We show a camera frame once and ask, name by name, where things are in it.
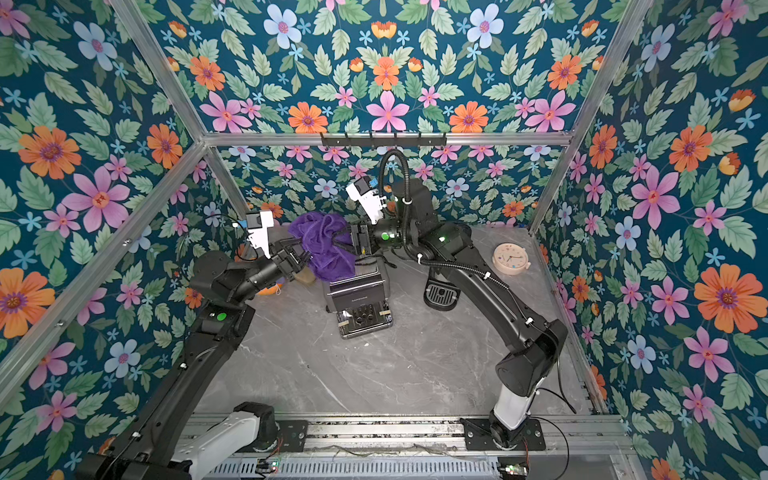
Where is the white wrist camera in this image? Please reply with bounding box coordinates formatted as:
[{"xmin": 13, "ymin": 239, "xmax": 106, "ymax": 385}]
[
  {"xmin": 346, "ymin": 176, "xmax": 386, "ymax": 225},
  {"xmin": 243, "ymin": 210, "xmax": 275, "ymax": 258}
]

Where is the pink round alarm clock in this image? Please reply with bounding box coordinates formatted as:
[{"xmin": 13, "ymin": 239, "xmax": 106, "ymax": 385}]
[{"xmin": 492, "ymin": 243, "xmax": 531, "ymax": 276}]

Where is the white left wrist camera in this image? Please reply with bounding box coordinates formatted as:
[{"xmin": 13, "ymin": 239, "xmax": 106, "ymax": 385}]
[{"xmin": 243, "ymin": 210, "xmax": 275, "ymax": 258}]

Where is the orange plush toy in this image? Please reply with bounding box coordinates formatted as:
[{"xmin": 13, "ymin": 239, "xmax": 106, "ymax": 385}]
[{"xmin": 233, "ymin": 242, "xmax": 283, "ymax": 296}]

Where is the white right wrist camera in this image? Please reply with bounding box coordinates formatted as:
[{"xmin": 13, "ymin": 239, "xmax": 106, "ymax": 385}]
[{"xmin": 346, "ymin": 176, "xmax": 386, "ymax": 225}]

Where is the purple microfiber cloth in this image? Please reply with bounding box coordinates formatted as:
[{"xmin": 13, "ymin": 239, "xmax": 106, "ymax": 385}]
[{"xmin": 288, "ymin": 212, "xmax": 356, "ymax": 282}]

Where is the black capsule coffee machine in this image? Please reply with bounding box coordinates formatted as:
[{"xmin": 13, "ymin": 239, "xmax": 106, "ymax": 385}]
[{"xmin": 423, "ymin": 267, "xmax": 461, "ymax": 312}]

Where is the silver espresso coffee machine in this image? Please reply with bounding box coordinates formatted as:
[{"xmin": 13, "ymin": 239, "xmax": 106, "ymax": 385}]
[{"xmin": 323, "ymin": 258, "xmax": 393, "ymax": 339}]

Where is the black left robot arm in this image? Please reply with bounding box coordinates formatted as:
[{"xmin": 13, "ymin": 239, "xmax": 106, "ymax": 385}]
[{"xmin": 75, "ymin": 239, "xmax": 311, "ymax": 479}]

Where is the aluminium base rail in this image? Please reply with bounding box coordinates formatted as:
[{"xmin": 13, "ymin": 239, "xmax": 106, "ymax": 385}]
[{"xmin": 128, "ymin": 413, "xmax": 646, "ymax": 480}]

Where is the black hook rail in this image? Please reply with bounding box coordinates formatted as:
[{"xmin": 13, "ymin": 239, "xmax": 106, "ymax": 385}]
[{"xmin": 320, "ymin": 133, "xmax": 448, "ymax": 148}]

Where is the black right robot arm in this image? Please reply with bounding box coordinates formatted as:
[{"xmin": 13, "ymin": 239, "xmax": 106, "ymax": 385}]
[{"xmin": 346, "ymin": 150, "xmax": 567, "ymax": 450}]

